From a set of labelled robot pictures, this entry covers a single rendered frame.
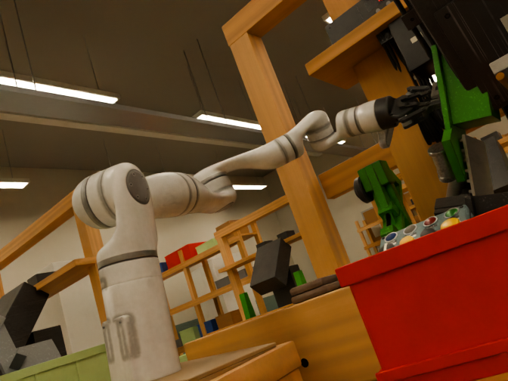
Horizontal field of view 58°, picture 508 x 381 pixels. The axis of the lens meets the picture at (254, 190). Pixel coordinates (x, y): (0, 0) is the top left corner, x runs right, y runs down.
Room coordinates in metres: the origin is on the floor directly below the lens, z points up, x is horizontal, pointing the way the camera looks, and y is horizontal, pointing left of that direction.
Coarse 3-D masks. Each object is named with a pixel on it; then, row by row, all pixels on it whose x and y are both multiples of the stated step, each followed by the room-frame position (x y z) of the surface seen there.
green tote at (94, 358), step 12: (96, 348) 1.05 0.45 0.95; (60, 360) 0.99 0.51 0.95; (72, 360) 1.01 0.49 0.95; (84, 360) 1.03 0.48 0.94; (96, 360) 1.05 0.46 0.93; (12, 372) 0.92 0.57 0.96; (24, 372) 0.93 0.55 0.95; (36, 372) 0.95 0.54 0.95; (48, 372) 0.97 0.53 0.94; (60, 372) 0.99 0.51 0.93; (72, 372) 1.01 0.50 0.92; (84, 372) 1.03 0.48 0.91; (96, 372) 1.05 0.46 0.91; (108, 372) 1.07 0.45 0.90
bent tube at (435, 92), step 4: (436, 84) 0.95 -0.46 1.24; (432, 88) 0.95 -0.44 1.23; (436, 88) 0.95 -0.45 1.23; (432, 92) 0.94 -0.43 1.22; (436, 92) 0.94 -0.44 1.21; (432, 96) 0.94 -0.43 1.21; (436, 96) 0.94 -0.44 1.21; (464, 156) 0.99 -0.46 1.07; (456, 180) 0.95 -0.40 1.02; (448, 184) 0.95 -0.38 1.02; (452, 184) 0.94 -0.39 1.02; (456, 184) 0.94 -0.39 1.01; (460, 184) 0.94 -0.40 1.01; (448, 188) 0.94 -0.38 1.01; (452, 188) 0.93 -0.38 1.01; (456, 188) 0.93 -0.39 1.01; (460, 188) 0.94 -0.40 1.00; (448, 192) 0.93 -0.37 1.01; (452, 192) 0.93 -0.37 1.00; (456, 192) 0.93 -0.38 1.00; (460, 192) 0.93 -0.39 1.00; (448, 196) 0.93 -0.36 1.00; (452, 196) 0.92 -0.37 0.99
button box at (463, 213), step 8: (456, 208) 0.72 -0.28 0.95; (464, 208) 0.71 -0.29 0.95; (432, 216) 0.74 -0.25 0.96; (440, 216) 0.73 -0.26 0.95; (456, 216) 0.70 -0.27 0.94; (464, 216) 0.69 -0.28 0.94; (472, 216) 0.72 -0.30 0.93; (416, 224) 0.76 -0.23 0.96; (432, 224) 0.73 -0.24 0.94; (440, 224) 0.72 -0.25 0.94; (392, 232) 0.78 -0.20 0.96; (400, 232) 0.77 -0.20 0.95; (416, 232) 0.74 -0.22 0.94; (384, 240) 0.78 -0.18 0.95; (392, 240) 0.77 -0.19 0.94; (400, 240) 0.76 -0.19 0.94
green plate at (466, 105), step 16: (432, 48) 0.83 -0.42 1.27; (448, 80) 0.84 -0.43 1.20; (448, 96) 0.85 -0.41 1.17; (464, 96) 0.83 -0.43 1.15; (480, 96) 0.82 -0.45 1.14; (448, 112) 0.84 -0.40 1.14; (464, 112) 0.84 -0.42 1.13; (480, 112) 0.83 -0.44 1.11; (496, 112) 0.86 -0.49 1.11; (448, 128) 0.85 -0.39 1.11; (464, 128) 0.91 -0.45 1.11
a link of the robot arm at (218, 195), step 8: (192, 176) 0.93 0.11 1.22; (224, 176) 1.07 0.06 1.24; (200, 184) 0.93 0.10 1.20; (208, 184) 1.05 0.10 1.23; (216, 184) 1.06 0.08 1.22; (224, 184) 1.07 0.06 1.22; (232, 184) 1.10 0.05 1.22; (200, 192) 0.92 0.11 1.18; (208, 192) 0.96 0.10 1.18; (216, 192) 1.06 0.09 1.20; (224, 192) 1.06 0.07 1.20; (232, 192) 1.08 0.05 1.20; (200, 200) 0.93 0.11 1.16; (208, 200) 0.97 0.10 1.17; (216, 200) 1.01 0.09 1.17; (224, 200) 1.04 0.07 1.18; (232, 200) 1.09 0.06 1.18; (200, 208) 0.96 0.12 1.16; (208, 208) 1.01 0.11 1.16; (216, 208) 1.05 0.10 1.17; (224, 208) 1.09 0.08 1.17
